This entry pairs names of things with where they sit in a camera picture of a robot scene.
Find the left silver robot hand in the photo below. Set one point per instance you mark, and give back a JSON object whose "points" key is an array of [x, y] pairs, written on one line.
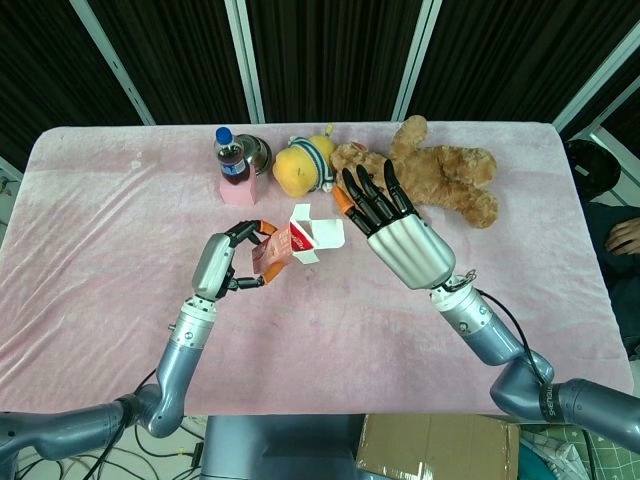
{"points": [[215, 265]]}

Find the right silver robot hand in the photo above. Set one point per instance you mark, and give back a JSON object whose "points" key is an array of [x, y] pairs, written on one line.
{"points": [[410, 245]]}

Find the red white carton box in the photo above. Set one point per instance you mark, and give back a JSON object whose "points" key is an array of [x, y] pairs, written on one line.
{"points": [[295, 240]]}

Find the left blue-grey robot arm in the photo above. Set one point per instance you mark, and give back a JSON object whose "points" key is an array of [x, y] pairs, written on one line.
{"points": [[165, 370]]}

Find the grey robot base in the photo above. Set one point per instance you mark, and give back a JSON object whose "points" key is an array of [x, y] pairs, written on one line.
{"points": [[280, 447]]}

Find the brown cardboard box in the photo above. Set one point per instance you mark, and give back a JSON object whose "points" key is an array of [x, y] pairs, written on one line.
{"points": [[440, 445]]}

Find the person's hand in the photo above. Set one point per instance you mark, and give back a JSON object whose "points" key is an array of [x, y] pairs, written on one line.
{"points": [[624, 236]]}

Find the pink rectangular block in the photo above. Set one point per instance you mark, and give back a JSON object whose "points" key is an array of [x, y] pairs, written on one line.
{"points": [[239, 192]]}

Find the brown teddy bear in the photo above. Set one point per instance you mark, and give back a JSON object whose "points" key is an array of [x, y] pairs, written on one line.
{"points": [[440, 170]]}

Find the pink table cloth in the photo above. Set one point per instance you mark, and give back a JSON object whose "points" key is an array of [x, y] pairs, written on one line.
{"points": [[125, 225]]}

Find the cola bottle blue cap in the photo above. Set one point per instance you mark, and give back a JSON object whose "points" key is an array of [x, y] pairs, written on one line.
{"points": [[231, 155]]}

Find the steel bowl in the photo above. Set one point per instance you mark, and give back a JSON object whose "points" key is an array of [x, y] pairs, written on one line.
{"points": [[257, 152]]}

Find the yellow plush toy striped hat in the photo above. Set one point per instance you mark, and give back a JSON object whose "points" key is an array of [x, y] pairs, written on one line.
{"points": [[302, 167]]}

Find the black round stool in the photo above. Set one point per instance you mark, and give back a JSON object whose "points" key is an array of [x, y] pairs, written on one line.
{"points": [[592, 165]]}

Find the green patterned cutting mat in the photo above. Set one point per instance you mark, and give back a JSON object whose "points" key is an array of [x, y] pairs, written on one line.
{"points": [[590, 455]]}

